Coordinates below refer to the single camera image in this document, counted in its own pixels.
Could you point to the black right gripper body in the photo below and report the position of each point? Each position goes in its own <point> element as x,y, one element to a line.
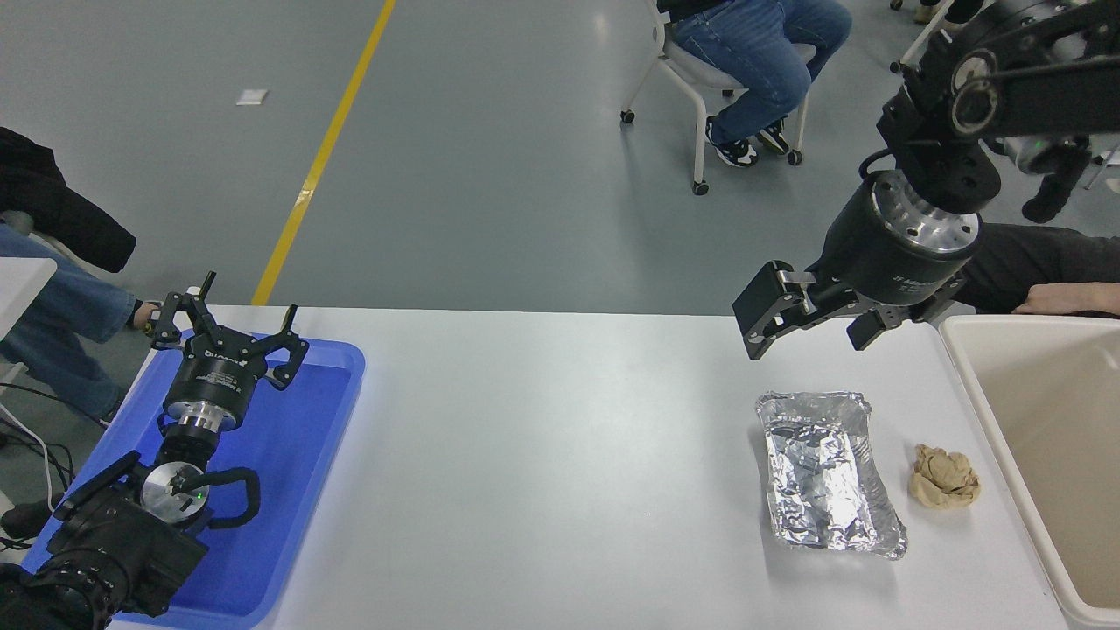
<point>875,262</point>

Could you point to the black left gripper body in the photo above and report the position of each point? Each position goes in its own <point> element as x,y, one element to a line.
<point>214,376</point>

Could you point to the person's hand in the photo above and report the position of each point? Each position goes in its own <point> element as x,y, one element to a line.
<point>1076,297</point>

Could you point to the blue plastic tray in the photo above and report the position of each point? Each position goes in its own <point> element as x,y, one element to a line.
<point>289,455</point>

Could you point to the person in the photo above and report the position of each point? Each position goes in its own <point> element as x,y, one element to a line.
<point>52,297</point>
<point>958,10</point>
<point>754,52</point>
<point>1032,258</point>

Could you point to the crumpled foil tray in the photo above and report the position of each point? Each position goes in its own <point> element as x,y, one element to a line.
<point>822,477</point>

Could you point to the crumpled tan paper ball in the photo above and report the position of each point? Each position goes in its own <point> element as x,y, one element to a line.
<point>945,479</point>

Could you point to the white side table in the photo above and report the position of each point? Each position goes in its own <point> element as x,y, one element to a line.
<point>22,289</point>

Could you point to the white chair with casters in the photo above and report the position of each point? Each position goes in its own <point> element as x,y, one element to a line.
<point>699,131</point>

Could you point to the white rolling chair base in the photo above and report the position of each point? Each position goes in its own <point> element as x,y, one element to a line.
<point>898,66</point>

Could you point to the large pale bin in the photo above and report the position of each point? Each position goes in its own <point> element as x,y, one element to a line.
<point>1067,455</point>

